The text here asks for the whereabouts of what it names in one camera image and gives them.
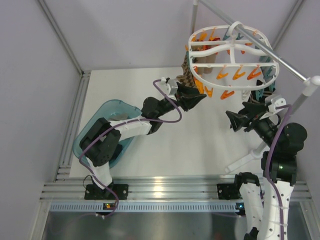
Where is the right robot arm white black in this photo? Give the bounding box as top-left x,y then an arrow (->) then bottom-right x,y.
226,102 -> 308,240

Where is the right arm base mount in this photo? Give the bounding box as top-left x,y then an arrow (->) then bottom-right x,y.
217,183 -> 242,200

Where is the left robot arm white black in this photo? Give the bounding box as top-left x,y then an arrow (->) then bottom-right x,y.
73,78 -> 206,199

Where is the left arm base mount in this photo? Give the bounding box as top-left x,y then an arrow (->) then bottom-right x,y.
84,184 -> 129,200

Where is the white oval clip hanger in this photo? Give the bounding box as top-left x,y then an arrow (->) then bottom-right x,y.
185,21 -> 280,100

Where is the purple cable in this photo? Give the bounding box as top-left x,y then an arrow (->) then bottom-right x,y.
79,79 -> 182,218
259,104 -> 293,240

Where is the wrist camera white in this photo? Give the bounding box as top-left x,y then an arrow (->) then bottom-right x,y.
159,77 -> 178,100
264,94 -> 287,114

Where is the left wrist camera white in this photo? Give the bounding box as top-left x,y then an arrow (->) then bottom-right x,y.
159,77 -> 178,100

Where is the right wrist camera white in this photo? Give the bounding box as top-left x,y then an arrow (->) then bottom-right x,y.
264,94 -> 287,114

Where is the black striped sock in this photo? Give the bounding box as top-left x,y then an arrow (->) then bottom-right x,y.
247,82 -> 276,104

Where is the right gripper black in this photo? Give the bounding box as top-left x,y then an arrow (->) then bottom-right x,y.
227,100 -> 280,149

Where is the beige sock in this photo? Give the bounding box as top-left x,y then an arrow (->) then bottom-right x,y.
194,54 -> 216,75

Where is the aluminium rail frame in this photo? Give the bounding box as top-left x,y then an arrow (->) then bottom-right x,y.
39,72 -> 312,213

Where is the metal drying rack stand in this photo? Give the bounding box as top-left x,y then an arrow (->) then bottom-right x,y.
190,0 -> 320,173

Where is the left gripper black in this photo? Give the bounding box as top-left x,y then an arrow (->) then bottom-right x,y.
155,81 -> 206,117

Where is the brown checkered sock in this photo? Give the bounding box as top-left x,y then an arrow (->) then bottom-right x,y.
176,51 -> 197,89

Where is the teal plastic basket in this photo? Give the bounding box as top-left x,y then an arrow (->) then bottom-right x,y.
72,99 -> 142,168

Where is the grey sock in basket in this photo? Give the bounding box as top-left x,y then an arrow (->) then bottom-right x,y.
108,113 -> 129,121

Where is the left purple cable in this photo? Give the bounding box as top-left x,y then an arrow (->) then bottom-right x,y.
79,79 -> 182,218

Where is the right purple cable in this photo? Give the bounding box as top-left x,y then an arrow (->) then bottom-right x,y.
259,104 -> 293,240

